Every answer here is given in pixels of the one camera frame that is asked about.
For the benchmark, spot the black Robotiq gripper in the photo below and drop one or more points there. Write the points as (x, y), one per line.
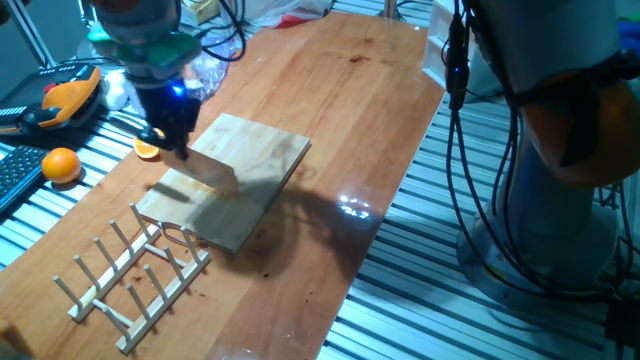
(170, 112)

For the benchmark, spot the aluminium frame post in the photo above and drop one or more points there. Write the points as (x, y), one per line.
(30, 30)

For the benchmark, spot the plastic bag with fruit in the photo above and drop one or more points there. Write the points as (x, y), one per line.
(210, 75)

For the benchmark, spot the black keyboard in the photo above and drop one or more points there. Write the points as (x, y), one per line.
(17, 172)

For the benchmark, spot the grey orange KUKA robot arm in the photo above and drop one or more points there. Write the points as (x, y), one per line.
(550, 40)

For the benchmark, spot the yellow box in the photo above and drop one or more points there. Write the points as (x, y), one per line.
(202, 10)

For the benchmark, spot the white round object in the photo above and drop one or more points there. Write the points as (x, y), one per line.
(116, 92)

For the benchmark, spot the whole orange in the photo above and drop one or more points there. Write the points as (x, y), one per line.
(61, 166)

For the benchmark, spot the orange black teach pendant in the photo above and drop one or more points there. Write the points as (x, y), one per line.
(65, 97)

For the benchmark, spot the orange half slice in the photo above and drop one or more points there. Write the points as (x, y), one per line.
(145, 150)

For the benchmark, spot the blue plastic bag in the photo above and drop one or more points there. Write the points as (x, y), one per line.
(630, 37)

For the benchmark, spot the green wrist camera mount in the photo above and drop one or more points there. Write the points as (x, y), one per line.
(160, 52)

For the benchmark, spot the white drawer box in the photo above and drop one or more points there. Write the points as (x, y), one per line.
(437, 30)

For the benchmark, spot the steel cleaver knife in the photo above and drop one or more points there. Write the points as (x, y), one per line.
(205, 172)

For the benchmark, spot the wooden peg dish rack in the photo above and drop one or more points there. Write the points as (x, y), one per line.
(150, 305)

